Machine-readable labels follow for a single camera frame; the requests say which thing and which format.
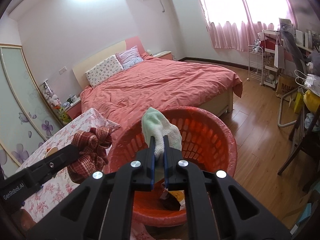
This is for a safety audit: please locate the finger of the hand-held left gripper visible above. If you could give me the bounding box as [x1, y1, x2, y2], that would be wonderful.
[29, 144, 82, 183]

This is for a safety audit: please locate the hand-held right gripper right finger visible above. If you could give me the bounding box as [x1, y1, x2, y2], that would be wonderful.
[163, 135, 292, 240]

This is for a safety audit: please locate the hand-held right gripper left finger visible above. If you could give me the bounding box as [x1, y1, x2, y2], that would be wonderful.
[26, 135, 157, 240]

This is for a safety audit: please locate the red plaid cloth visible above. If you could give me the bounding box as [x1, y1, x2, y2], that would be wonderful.
[67, 127, 113, 183]

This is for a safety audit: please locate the snack wrapper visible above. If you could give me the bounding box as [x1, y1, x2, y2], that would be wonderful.
[160, 189, 187, 212]

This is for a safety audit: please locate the light green sock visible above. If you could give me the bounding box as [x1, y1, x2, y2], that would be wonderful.
[141, 107, 182, 157]

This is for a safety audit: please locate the red plastic basket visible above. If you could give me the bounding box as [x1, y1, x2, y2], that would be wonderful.
[104, 106, 238, 227]

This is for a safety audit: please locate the dark wooden table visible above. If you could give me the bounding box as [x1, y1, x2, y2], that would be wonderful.
[20, 205, 40, 233]

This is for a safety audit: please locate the pink floral tablecloth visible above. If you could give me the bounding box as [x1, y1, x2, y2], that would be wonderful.
[15, 108, 122, 223]

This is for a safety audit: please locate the pink nightstand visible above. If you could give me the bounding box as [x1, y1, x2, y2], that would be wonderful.
[152, 51, 173, 60]
[64, 97, 83, 120]

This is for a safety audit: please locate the hanging plush toy organizer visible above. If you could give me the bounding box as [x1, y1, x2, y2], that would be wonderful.
[40, 79, 72, 124]

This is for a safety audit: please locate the wardrobe with purple flowers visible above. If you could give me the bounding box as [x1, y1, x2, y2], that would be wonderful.
[0, 44, 63, 173]

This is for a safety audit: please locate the bed with salmon duvet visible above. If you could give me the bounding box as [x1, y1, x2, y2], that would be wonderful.
[80, 54, 243, 128]

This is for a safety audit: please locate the white floral pillow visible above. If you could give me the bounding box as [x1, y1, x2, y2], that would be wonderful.
[85, 54, 123, 88]

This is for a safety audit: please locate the pink striped pillow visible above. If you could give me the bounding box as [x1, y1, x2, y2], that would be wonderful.
[115, 45, 145, 70]

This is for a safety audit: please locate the beige and pink headboard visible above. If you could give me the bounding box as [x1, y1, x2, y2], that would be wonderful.
[72, 36, 148, 90]

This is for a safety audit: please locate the dark wooden chair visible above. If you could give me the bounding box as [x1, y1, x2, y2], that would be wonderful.
[277, 102, 320, 176]

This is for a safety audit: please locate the brown paper bag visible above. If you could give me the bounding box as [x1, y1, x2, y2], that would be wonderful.
[276, 74, 300, 99]

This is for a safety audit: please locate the pink curtain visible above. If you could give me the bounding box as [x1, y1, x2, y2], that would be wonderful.
[191, 0, 298, 52]

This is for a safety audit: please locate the white trolley shelf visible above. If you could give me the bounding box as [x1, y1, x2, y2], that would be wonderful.
[262, 29, 286, 89]

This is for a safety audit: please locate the yellow bag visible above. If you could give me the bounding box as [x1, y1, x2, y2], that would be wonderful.
[303, 90, 320, 113]

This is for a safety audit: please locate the white metal tube frame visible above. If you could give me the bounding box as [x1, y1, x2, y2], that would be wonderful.
[277, 90, 302, 128]

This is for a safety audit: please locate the white wire rack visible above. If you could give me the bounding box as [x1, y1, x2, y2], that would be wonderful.
[247, 41, 263, 84]

